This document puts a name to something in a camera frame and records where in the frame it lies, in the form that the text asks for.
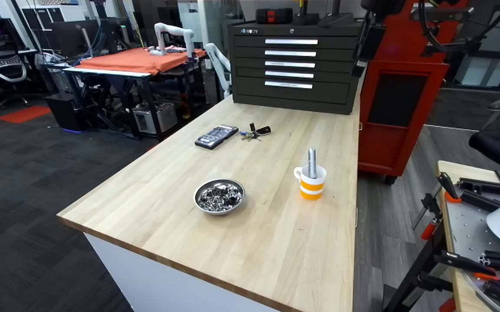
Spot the bunch of keys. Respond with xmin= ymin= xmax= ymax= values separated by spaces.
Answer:
xmin=238 ymin=121 xmax=274 ymax=141

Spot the black remote control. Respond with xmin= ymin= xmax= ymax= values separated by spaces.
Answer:
xmin=193 ymin=122 xmax=240 ymax=150

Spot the metal bowl with small parts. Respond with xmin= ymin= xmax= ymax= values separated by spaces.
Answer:
xmin=191 ymin=176 xmax=247 ymax=216

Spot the dark drawer tool chest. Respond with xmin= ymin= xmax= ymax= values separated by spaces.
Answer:
xmin=228 ymin=18 xmax=368 ymax=115

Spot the white and orange mug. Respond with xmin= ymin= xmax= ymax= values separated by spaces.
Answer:
xmin=292 ymin=164 xmax=328 ymax=202

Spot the grey computer case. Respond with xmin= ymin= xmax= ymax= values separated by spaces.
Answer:
xmin=132 ymin=100 xmax=181 ymax=138

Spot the red tool cabinet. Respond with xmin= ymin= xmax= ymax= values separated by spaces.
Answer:
xmin=358 ymin=0 xmax=472 ymax=180

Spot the black device with red display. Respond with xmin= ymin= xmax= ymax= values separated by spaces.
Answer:
xmin=255 ymin=6 xmax=295 ymax=25

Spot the table with orange cloth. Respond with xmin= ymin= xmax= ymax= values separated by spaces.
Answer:
xmin=64 ymin=44 xmax=208 ymax=140

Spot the black floor box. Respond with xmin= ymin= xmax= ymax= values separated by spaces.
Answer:
xmin=45 ymin=91 xmax=89 ymax=131

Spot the wooden robot stand bench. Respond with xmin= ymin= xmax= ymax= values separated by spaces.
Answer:
xmin=382 ymin=159 xmax=500 ymax=312

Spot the red floor mat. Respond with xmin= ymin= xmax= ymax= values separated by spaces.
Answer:
xmin=0 ymin=103 xmax=54 ymax=124

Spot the black office chair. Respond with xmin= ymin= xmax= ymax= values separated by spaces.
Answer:
xmin=467 ymin=95 xmax=500 ymax=187

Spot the grey mesh office chair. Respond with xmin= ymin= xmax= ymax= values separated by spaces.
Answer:
xmin=0 ymin=44 xmax=30 ymax=84

